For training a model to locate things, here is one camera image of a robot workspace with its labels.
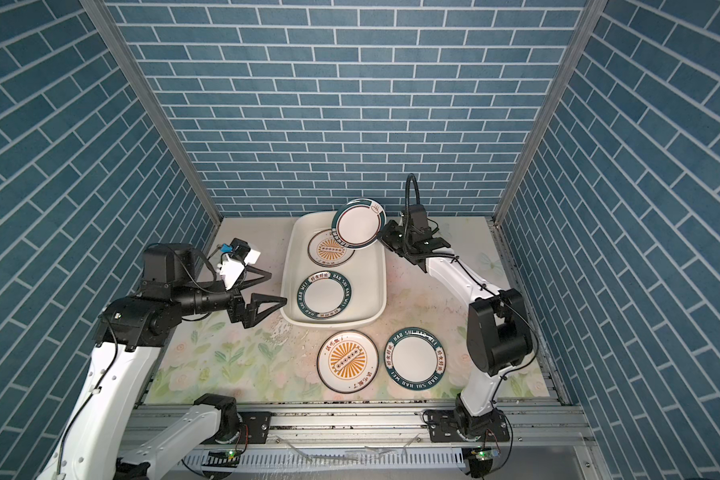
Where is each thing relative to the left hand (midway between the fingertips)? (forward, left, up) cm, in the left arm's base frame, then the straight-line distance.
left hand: (276, 288), depth 62 cm
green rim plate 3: (-3, -34, -36) cm, 49 cm away
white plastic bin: (+25, -19, -31) cm, 44 cm away
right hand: (+27, -21, -11) cm, 36 cm away
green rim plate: (+32, -16, -13) cm, 38 cm away
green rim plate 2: (+17, -5, -31) cm, 35 cm away
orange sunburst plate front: (-5, -14, -33) cm, 36 cm away
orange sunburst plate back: (+35, -3, -31) cm, 47 cm away
